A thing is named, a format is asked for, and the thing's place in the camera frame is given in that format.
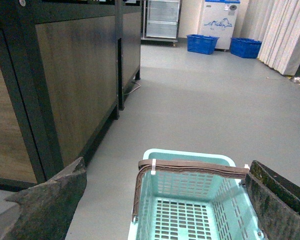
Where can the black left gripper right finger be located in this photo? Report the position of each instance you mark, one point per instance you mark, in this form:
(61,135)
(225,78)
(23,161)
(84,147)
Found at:
(276,202)

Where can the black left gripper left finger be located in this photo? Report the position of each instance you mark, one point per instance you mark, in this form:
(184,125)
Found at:
(45,211)

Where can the light teal plastic basket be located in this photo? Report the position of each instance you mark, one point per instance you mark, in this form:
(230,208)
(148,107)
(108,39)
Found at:
(190,205)

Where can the white power strip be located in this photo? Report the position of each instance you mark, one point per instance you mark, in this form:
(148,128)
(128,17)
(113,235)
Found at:
(296,80)

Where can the dark wood display stand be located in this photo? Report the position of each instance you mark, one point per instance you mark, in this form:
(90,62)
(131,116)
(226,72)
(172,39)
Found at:
(66,67)

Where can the blue plastic crate right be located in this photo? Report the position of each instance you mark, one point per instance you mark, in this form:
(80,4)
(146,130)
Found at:
(245,47)

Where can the blue plastic crate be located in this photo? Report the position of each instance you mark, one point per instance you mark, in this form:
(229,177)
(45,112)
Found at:
(201,44)
(245,47)

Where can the white curtain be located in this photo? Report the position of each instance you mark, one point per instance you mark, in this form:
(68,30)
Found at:
(276,23)

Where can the blue plastic crate left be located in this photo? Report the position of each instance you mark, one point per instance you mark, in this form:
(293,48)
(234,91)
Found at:
(201,44)

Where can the white chest freezer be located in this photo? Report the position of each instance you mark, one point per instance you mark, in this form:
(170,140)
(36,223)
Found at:
(218,19)

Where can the glass door fridge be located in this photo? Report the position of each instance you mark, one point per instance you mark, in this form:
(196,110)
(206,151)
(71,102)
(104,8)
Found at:
(160,20)

